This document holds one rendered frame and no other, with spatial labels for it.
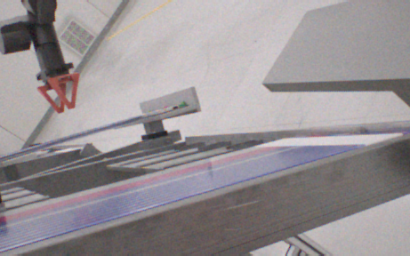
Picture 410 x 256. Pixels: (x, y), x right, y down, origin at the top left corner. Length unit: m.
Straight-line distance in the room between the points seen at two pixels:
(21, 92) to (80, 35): 1.30
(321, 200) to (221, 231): 0.12
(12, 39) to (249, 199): 0.85
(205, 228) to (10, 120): 8.16
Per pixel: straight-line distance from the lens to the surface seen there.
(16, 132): 8.62
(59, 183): 1.14
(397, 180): 0.63
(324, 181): 0.56
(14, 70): 8.70
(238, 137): 1.02
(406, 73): 1.02
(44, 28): 1.28
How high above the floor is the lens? 1.16
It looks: 21 degrees down
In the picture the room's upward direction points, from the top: 53 degrees counter-clockwise
